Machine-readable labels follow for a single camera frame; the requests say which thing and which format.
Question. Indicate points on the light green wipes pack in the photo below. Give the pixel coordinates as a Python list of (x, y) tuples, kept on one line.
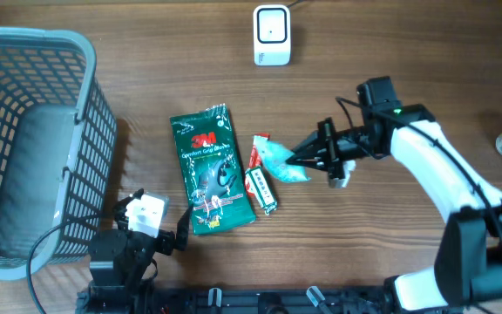
[(274, 159)]

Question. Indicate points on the white barcode scanner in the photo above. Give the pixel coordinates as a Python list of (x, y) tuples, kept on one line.
[(272, 35)]

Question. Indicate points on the green white gum pack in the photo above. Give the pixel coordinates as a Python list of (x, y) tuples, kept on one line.
[(257, 186)]

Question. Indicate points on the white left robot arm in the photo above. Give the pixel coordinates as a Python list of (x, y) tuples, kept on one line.
[(121, 256)]

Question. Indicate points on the red coffee stick sachet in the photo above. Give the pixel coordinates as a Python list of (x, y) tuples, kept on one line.
[(255, 160)]

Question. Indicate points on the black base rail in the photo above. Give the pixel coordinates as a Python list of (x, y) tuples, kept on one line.
[(347, 300)]

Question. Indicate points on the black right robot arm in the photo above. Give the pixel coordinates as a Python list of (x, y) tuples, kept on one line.
[(467, 271)]

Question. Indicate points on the green 3M gloves packet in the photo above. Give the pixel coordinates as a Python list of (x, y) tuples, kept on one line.
[(211, 169)]

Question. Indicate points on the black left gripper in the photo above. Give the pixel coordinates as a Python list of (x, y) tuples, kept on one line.
[(166, 239)]

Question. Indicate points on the grey plastic basket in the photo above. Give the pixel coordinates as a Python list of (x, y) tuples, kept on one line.
[(57, 139)]

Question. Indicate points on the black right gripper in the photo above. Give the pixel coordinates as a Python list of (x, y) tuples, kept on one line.
[(323, 141)]

